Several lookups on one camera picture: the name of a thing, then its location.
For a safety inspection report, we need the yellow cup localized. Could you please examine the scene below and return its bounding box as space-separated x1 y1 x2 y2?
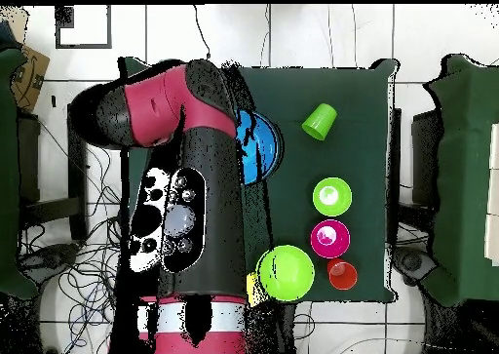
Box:
246 271 270 308

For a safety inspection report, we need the grey caster base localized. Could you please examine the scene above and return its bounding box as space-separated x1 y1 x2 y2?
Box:
391 244 439 289

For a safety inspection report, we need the black floor cable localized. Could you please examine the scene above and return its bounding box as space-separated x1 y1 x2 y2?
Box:
193 4 212 60

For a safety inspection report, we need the green cup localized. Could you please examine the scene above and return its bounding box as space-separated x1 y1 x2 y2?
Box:
300 102 338 141

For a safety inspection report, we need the pink bowl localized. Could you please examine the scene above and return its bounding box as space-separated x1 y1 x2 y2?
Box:
310 218 352 260

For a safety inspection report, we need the small green bowl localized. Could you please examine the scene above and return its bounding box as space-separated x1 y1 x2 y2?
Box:
312 177 354 217

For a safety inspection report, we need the black caster base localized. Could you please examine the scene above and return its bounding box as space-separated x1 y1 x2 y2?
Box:
19 242 81 287

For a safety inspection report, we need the black square frame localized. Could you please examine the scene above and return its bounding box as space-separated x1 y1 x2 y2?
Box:
55 4 113 50

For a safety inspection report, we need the large green bowl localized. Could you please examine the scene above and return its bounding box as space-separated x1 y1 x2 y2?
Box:
255 245 316 303

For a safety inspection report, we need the green cloth side table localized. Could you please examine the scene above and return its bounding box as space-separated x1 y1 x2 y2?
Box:
423 53 499 307
0 47 39 300

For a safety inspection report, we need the white box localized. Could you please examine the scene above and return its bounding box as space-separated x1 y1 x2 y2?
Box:
483 122 499 268

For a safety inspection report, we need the black stand frame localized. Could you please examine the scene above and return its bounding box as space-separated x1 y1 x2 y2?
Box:
17 102 90 242
410 109 444 208

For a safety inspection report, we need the cardboard box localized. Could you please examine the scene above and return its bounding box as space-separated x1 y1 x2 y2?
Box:
10 44 51 113

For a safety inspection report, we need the dark green table cloth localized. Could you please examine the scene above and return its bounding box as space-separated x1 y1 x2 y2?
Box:
118 56 401 305

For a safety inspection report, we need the blue bowl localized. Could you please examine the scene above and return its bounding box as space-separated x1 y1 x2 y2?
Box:
235 109 284 186

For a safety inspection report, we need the red-orange cup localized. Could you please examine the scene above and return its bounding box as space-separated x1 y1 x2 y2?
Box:
326 257 359 292

